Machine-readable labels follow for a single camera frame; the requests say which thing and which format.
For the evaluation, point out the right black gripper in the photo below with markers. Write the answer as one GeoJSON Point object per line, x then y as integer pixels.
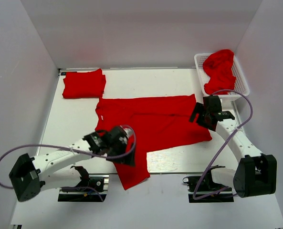
{"type": "Point", "coordinates": [199, 108]}

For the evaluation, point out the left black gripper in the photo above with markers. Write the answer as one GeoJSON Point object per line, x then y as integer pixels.
{"type": "Point", "coordinates": [129, 161]}

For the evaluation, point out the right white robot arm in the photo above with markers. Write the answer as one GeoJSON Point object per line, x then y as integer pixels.
{"type": "Point", "coordinates": [256, 173]}

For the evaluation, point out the folded red t shirt stack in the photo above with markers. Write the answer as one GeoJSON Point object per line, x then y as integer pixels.
{"type": "Point", "coordinates": [84, 85]}

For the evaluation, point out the red t shirts in basket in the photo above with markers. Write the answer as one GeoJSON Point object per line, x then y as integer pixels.
{"type": "Point", "coordinates": [218, 66]}

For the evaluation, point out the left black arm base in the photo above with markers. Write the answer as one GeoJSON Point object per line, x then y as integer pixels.
{"type": "Point", "coordinates": [90, 188]}

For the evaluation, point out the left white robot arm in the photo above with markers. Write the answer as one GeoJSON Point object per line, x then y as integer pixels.
{"type": "Point", "coordinates": [32, 175]}

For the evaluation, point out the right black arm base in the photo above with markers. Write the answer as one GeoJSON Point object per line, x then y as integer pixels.
{"type": "Point", "coordinates": [207, 186]}

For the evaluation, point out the white plastic basket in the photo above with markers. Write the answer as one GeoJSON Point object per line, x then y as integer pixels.
{"type": "Point", "coordinates": [241, 85]}

